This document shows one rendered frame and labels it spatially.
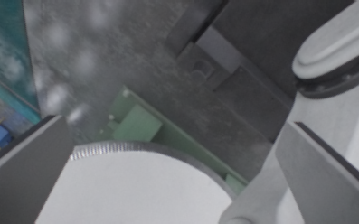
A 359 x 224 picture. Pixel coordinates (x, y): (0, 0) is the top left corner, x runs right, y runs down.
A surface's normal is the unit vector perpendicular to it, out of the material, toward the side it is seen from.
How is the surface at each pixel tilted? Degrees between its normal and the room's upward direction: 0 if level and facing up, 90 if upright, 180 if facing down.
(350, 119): 90
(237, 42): 0
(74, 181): 90
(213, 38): 45
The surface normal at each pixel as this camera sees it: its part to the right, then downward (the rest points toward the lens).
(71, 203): 0.50, -0.40
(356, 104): -0.78, -0.61
